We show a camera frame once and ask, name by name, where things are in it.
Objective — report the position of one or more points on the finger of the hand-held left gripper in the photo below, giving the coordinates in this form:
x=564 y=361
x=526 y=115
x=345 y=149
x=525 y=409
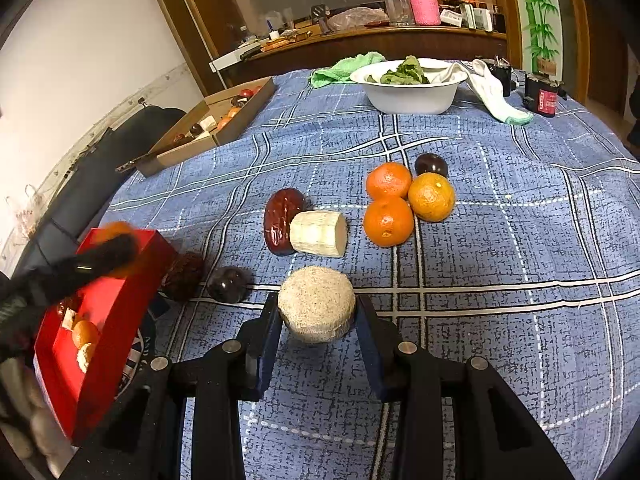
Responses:
x=95 y=262

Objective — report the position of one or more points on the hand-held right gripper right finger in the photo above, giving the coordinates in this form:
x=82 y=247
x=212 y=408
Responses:
x=370 y=352

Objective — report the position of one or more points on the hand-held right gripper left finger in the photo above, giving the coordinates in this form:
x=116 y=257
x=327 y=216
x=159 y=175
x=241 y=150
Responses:
x=265 y=347

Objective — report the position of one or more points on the red box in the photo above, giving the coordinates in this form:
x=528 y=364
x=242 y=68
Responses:
x=117 y=305

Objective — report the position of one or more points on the blocky white yam piece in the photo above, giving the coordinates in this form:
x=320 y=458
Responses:
x=67 y=319

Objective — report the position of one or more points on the tall round pale yam piece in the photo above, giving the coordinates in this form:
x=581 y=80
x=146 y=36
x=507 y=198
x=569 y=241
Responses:
x=316 y=305

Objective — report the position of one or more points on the dark purple plum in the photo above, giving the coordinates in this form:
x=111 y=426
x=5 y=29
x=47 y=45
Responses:
x=431 y=164
x=229 y=284

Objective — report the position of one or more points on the long pale yam piece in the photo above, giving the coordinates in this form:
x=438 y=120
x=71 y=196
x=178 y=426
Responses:
x=320 y=234

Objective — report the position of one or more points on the person's left hand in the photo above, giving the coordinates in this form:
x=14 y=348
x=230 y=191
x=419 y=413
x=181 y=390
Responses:
x=37 y=422

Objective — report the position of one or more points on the black sofa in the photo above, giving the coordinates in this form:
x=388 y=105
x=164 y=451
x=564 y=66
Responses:
x=100 y=170

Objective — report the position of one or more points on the dark stick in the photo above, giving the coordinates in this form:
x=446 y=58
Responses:
x=135 y=161

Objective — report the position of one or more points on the cardboard box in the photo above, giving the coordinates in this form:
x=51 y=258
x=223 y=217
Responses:
x=200 y=147

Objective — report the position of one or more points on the small dark plum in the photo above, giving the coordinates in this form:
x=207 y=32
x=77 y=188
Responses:
x=195 y=130

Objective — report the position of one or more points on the small white yam chunk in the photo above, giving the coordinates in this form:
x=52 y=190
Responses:
x=209 y=123

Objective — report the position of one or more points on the small orange tangerine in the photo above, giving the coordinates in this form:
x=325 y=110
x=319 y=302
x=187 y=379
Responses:
x=223 y=122

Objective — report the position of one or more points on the small red jujube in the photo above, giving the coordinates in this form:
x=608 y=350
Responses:
x=245 y=94

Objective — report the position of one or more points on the flat white box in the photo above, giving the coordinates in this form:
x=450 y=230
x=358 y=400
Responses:
x=235 y=60

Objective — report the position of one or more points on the white bowl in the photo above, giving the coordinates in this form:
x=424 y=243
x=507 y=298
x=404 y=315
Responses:
x=410 y=95

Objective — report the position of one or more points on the green leaves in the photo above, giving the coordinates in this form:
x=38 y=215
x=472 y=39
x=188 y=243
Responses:
x=405 y=72

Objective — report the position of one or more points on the green cloth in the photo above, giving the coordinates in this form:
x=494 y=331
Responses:
x=340 y=71

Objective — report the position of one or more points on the white sock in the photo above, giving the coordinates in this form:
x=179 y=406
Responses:
x=492 y=92

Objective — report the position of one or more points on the red and black device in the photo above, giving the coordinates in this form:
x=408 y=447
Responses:
x=543 y=96

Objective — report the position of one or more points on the wooden sideboard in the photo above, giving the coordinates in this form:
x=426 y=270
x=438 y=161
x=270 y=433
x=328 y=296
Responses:
x=400 y=42

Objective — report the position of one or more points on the clear plastic bag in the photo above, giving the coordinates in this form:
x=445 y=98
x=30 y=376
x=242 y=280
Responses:
x=355 y=17

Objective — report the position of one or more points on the clear glass jar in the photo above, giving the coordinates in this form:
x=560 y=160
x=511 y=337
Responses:
x=397 y=5

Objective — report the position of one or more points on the bamboo wall sticker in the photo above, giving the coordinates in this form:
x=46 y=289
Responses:
x=537 y=15

